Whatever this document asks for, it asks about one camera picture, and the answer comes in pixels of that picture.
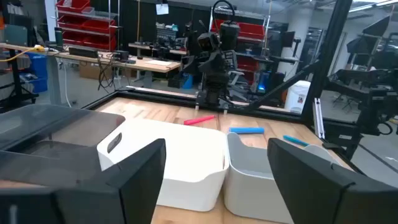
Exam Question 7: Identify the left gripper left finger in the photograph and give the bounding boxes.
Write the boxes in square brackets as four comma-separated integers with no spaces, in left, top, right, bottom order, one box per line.
[0,138,167,224]

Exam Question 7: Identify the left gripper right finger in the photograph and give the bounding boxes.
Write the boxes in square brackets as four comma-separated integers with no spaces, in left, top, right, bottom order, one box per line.
[267,138,398,224]

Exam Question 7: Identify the teal marker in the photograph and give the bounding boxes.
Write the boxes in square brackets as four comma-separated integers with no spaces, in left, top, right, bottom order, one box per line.
[282,134,310,147]

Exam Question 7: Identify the thin pink marker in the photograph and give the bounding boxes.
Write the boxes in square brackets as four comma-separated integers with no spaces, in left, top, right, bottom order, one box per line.
[183,114,216,126]

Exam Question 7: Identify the thick blue marker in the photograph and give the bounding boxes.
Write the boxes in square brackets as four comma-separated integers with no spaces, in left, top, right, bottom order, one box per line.
[229,126,266,135]

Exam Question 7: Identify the metal rack with red bins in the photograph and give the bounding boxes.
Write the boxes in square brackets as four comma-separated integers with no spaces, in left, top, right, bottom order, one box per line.
[210,7,272,85]

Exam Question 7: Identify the light grey plastic bin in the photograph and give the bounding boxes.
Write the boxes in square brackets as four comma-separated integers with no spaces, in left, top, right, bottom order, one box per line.
[223,132,343,224]

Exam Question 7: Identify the white plastic bin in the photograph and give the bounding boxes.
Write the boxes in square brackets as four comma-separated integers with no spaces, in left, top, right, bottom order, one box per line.
[96,118,230,213]

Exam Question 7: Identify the long wooden workbench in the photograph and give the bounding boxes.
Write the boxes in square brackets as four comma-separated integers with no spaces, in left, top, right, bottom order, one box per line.
[0,42,182,106]

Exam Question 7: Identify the white paper sheet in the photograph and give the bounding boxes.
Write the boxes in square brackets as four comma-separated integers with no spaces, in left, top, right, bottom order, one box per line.
[155,2,170,16]

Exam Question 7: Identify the white waste bin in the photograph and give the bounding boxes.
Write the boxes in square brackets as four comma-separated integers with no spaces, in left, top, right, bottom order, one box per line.
[284,80,312,114]

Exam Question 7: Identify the dark translucent plastic bin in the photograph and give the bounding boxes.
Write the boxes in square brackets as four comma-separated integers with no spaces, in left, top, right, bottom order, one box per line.
[0,103,126,188]

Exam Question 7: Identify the black neighbouring robot rig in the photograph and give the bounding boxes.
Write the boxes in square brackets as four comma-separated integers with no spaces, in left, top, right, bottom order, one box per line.
[323,67,398,162]

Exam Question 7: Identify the cardboard box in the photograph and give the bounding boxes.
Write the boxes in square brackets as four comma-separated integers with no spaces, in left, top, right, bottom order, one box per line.
[78,61,104,80]

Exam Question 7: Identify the blue storage bins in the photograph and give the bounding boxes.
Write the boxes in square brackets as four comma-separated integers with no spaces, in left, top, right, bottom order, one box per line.
[18,51,49,94]

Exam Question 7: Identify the black flask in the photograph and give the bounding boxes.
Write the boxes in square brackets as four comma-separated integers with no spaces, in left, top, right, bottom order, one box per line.
[54,27,64,48]

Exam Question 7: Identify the white bracket strip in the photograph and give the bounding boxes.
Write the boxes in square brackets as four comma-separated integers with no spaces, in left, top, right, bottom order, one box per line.
[313,97,326,139]

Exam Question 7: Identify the black aluminium rig frame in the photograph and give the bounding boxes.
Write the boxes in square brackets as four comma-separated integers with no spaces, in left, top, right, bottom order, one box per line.
[81,0,369,175]

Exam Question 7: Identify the wire shelf with red bins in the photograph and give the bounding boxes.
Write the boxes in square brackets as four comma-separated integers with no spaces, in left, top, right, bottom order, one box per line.
[55,0,121,52]

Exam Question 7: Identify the yellow cable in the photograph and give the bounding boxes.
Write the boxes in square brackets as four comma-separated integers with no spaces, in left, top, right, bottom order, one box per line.
[0,45,46,63]

